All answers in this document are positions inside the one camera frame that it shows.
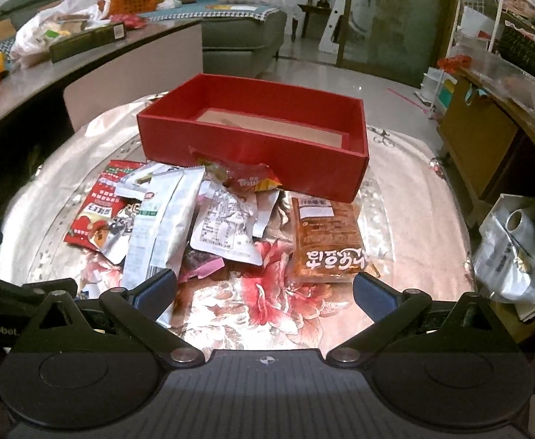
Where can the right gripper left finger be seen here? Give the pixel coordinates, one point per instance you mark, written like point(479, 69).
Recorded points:
point(136, 312)

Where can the wooden cabinet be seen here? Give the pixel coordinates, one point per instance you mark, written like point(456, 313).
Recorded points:
point(488, 145)

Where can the grey sofa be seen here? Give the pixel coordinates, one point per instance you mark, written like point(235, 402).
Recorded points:
point(238, 39)

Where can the red jujube snack packet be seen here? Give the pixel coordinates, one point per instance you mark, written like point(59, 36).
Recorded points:
point(90, 227)

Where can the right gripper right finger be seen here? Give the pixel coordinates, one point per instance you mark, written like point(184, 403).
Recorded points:
point(391, 311)

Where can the dark brown silver snack packet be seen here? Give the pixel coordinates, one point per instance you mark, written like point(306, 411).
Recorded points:
point(118, 233)

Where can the white plastic bag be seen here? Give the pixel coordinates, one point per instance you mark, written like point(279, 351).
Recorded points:
point(67, 18)

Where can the dark green long box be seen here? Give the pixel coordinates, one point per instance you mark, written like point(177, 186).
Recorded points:
point(88, 40)

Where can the pink fly swatter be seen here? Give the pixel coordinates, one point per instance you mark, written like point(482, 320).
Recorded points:
point(424, 108)

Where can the orange Korean snack bag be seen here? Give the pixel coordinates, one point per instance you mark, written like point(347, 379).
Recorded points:
point(328, 245)

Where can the silver foil bag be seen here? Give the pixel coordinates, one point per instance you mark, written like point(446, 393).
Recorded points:
point(504, 262)

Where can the red cardboard box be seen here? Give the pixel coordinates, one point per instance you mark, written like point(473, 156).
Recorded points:
point(314, 141)

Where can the red packet on counter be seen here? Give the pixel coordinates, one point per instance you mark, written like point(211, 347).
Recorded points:
point(131, 21)

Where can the white nutrition label packet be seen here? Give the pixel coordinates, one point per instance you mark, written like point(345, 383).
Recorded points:
point(223, 225)

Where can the white green snack packet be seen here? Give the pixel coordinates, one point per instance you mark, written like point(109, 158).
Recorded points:
point(159, 235)

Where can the red Trolli candy bag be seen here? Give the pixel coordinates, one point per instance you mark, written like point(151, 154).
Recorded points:
point(241, 178)

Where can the floral pink tablecloth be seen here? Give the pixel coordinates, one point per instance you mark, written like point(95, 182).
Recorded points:
point(411, 228)

